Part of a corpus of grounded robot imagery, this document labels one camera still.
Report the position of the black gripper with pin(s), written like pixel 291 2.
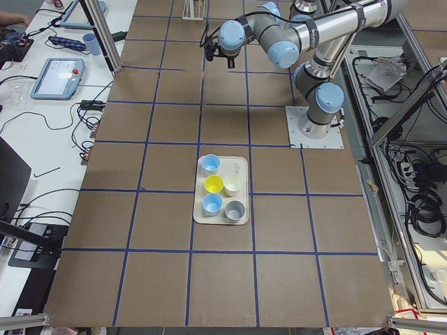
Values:
pixel 228 58

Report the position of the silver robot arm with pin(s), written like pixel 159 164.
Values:
pixel 284 40

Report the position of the front light blue cup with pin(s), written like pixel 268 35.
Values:
pixel 210 164

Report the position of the light blue cup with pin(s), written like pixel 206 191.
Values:
pixel 212 204
pixel 210 164

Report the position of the cream plastic cup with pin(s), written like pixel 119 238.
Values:
pixel 232 184

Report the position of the yellow plastic cup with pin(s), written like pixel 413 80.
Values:
pixel 213 184

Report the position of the rear light blue cup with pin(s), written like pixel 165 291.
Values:
pixel 212 204

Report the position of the blue cup on desk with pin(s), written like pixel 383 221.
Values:
pixel 91 44

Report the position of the grey plastic cup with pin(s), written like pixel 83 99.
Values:
pixel 235 211

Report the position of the cream rabbit tray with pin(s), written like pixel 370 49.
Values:
pixel 229 165

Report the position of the blue plaid pouch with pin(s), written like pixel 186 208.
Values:
pixel 68 43

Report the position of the far teach pendant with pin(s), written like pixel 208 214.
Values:
pixel 74 17

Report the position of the teach pendant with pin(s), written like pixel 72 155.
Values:
pixel 74 17
pixel 58 79

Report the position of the near teach pendant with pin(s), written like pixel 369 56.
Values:
pixel 58 79

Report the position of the white wire cup rack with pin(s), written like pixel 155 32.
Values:
pixel 194 10

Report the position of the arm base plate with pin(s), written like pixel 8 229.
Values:
pixel 303 134

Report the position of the aluminium frame post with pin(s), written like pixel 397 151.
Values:
pixel 101 30

